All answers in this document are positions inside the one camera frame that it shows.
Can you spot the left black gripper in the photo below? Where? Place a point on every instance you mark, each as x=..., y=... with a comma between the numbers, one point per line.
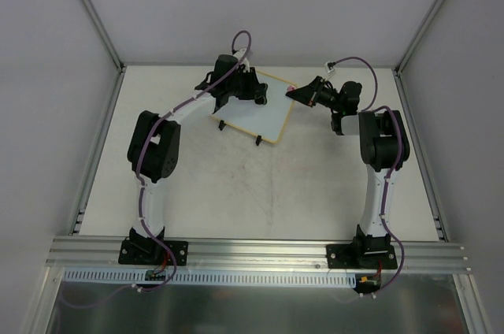
x=252, y=84

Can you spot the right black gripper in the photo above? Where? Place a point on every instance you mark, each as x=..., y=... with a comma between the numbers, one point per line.
x=315, y=93

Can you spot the yellow framed small whiteboard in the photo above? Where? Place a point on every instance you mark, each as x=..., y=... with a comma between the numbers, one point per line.
x=268, y=120

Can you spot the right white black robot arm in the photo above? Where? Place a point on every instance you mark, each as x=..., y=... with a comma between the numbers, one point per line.
x=384, y=148

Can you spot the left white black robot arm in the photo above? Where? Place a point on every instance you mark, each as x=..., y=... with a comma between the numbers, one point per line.
x=154, y=152

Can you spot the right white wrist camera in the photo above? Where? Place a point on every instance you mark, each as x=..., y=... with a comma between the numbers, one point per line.
x=329, y=67

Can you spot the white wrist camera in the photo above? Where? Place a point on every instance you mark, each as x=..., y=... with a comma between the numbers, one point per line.
x=329, y=67
x=243, y=54

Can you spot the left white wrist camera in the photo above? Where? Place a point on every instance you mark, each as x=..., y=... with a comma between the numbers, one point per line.
x=243, y=54

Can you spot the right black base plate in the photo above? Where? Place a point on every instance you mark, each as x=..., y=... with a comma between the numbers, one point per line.
x=344, y=256

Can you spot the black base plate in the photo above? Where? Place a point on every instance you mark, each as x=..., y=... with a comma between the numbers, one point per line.
x=344, y=256
x=132, y=255

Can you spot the aluminium mounting rail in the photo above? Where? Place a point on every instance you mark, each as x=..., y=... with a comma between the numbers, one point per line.
x=256, y=255

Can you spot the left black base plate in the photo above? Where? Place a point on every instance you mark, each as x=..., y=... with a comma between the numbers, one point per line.
x=132, y=255

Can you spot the white slotted cable duct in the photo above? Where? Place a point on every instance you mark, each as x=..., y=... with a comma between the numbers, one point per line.
x=316, y=279

